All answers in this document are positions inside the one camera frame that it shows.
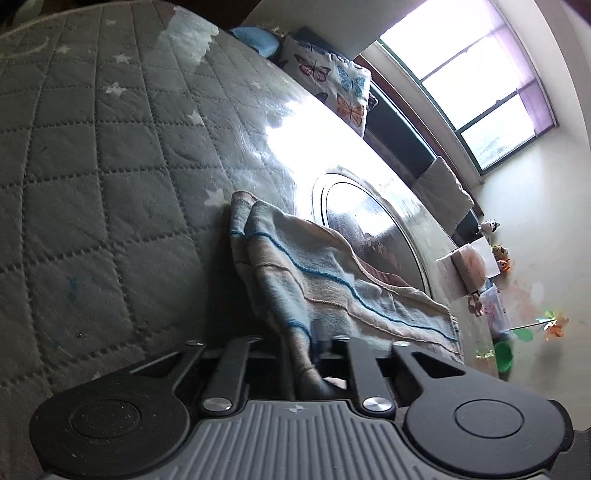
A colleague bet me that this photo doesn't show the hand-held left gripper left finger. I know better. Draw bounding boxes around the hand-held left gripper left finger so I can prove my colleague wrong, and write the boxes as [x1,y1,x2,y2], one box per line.
[129,337,280,414]

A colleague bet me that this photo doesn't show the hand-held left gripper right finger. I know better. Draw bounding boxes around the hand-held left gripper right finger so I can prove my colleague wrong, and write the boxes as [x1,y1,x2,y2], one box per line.
[323,336,469,413]

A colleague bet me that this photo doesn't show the striped blue pink towel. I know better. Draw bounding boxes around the striped blue pink towel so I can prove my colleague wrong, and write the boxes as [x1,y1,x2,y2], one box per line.
[229,190,463,400]

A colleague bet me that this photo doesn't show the green cup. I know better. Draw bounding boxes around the green cup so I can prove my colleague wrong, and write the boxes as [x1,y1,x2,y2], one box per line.
[493,342,515,374]

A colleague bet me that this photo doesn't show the clear plastic container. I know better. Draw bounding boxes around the clear plastic container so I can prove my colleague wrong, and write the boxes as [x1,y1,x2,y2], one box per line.
[480,284,511,340]

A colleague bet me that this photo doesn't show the tissue pack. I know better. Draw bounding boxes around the tissue pack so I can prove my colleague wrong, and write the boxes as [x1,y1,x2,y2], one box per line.
[436,237,500,294]

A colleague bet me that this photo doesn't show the round glass turntable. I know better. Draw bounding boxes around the round glass turntable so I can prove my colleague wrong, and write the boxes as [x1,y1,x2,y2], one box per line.
[311,173,433,297]

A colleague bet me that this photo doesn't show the orange toy figure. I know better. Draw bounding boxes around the orange toy figure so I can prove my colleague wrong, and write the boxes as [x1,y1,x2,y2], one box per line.
[490,244,514,274]

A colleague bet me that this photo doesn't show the beige cushion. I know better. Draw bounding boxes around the beige cushion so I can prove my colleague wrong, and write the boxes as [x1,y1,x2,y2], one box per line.
[413,156,475,234]

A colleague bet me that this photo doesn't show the colourful pinwheel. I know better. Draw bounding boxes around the colourful pinwheel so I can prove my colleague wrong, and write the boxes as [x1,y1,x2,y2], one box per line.
[510,310,570,343]

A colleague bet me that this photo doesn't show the grey quilted star cover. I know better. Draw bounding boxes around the grey quilted star cover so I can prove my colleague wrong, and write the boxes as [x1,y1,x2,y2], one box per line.
[0,0,500,403]

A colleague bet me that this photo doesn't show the dark blue bench seat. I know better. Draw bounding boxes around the dark blue bench seat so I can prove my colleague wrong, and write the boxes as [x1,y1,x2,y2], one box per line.
[365,87,482,241]

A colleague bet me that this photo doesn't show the butterfly print pillow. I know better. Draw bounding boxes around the butterfly print pillow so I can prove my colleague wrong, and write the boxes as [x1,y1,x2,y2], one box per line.
[279,36,373,138]

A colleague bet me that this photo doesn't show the window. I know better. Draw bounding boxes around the window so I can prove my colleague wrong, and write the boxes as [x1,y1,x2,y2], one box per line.
[360,0,560,174]

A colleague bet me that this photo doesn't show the light blue cushion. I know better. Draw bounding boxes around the light blue cushion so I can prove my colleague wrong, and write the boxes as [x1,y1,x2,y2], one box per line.
[229,27,282,59]

